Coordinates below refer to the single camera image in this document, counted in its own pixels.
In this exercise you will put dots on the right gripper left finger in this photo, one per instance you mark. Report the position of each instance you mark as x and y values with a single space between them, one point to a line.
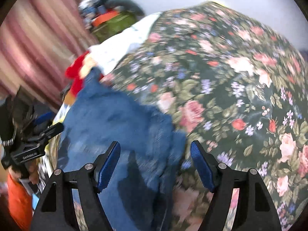
56 210

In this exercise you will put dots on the blue denim jacket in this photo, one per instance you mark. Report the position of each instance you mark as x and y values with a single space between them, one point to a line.
136 194

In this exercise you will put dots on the orange sleeve forearm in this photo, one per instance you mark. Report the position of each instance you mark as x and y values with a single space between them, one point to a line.
19 203

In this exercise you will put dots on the left hand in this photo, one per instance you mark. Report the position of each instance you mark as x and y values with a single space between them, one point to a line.
32 169

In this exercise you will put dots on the red plush toy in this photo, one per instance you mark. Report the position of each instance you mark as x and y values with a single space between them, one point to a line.
78 70

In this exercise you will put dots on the striped pink curtain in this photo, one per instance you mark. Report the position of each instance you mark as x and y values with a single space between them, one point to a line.
39 40

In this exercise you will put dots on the white pillow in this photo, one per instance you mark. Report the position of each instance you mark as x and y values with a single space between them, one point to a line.
107 54

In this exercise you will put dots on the floral bedspread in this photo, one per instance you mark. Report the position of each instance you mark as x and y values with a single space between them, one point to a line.
236 87

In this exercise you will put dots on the orange box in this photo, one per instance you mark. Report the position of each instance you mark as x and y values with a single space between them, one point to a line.
104 18

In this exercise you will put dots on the clutter pile of items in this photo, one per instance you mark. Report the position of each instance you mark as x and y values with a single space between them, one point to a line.
90 9

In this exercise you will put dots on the green storage box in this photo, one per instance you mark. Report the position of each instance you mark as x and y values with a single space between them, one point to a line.
114 26

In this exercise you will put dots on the grey plush cushion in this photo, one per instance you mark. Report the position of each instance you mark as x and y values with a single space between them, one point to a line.
127 5

